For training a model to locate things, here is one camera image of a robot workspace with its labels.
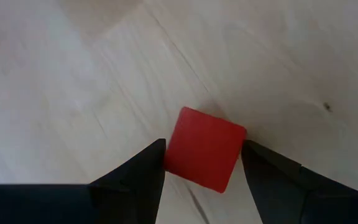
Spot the red wooden cube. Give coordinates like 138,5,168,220
163,106,247,194

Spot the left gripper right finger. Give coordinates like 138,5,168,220
242,139,358,224

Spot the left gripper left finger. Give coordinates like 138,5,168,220
0,139,167,224

